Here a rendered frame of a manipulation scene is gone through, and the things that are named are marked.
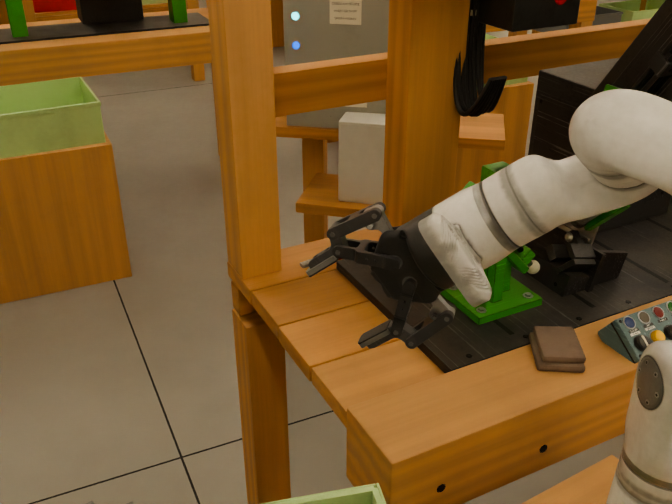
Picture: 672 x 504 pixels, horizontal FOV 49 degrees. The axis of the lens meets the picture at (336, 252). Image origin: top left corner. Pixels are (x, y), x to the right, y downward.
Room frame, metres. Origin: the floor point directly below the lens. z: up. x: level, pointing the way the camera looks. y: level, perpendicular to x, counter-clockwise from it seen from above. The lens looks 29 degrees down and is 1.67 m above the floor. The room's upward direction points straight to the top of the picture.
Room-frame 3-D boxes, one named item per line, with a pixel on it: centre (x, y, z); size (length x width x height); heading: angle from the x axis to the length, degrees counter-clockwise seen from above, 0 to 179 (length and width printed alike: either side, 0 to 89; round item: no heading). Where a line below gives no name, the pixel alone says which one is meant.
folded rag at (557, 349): (1.03, -0.38, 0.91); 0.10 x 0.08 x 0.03; 175
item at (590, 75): (1.60, -0.62, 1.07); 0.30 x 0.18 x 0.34; 117
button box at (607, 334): (1.08, -0.55, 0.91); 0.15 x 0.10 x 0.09; 117
